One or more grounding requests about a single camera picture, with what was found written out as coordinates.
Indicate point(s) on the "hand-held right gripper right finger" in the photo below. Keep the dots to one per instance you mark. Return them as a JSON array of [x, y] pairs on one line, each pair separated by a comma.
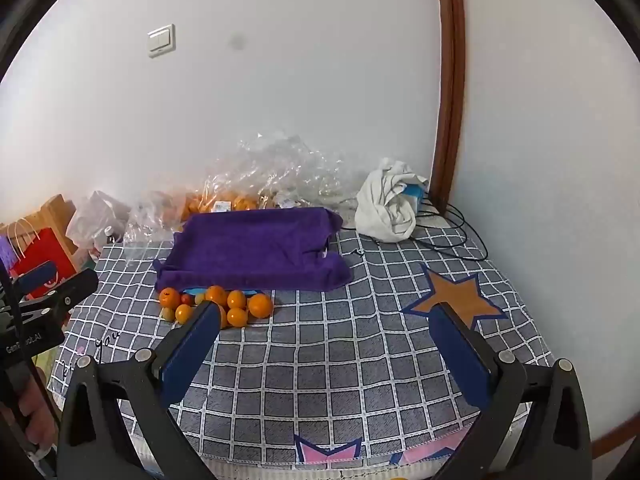
[[460, 360]]

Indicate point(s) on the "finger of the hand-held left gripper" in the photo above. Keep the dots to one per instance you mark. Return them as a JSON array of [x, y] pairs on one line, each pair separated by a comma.
[[37, 276], [70, 290]]

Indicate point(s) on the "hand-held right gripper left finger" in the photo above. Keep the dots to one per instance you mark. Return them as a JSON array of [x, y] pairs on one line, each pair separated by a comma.
[[192, 355]]

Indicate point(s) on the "small orange mandarin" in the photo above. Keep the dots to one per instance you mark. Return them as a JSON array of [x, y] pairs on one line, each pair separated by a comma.
[[183, 313], [236, 300], [237, 317]]

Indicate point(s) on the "yellow-green round fruit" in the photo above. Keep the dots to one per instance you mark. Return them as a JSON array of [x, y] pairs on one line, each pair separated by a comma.
[[167, 313], [199, 298]]

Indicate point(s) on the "small red round fruit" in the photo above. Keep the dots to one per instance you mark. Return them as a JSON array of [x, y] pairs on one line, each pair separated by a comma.
[[187, 299]]

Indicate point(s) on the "blue tray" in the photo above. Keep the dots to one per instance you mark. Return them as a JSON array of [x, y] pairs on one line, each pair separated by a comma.
[[220, 290]]

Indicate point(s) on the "person's left hand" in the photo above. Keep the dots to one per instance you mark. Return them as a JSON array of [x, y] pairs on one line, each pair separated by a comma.
[[35, 410]]

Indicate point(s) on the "red paper bag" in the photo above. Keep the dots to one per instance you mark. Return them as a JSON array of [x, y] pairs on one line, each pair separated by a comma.
[[47, 260]]

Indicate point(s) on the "light wooden rack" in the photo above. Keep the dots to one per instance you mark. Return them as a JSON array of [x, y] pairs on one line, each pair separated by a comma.
[[50, 210]]

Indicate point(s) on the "dark bottle with white cap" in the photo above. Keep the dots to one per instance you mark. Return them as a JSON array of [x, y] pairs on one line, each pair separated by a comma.
[[109, 234]]

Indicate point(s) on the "white plastic bag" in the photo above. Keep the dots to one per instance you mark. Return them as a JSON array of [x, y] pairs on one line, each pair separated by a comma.
[[95, 212]]

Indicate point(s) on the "purple towel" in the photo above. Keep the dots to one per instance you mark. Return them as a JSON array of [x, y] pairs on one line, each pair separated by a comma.
[[260, 252]]

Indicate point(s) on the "grey checked blanket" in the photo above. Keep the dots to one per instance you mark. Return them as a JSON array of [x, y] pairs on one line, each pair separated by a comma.
[[325, 360]]

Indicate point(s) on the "clear bag of oranges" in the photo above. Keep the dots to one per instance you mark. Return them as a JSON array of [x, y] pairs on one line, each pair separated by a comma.
[[200, 205]]

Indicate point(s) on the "blue box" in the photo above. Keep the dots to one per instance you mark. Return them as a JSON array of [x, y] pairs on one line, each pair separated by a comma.
[[414, 199]]

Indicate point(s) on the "white cloth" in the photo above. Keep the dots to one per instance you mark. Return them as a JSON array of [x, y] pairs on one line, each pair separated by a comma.
[[385, 205]]

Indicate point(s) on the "crumpled clear plastic bag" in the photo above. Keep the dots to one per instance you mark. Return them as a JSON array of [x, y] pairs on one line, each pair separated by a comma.
[[290, 170]]

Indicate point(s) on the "white light switch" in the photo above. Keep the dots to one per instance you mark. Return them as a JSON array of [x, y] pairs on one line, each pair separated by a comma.
[[162, 40]]

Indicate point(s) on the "brown wooden door frame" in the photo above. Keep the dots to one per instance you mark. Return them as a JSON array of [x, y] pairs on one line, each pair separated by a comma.
[[449, 85]]

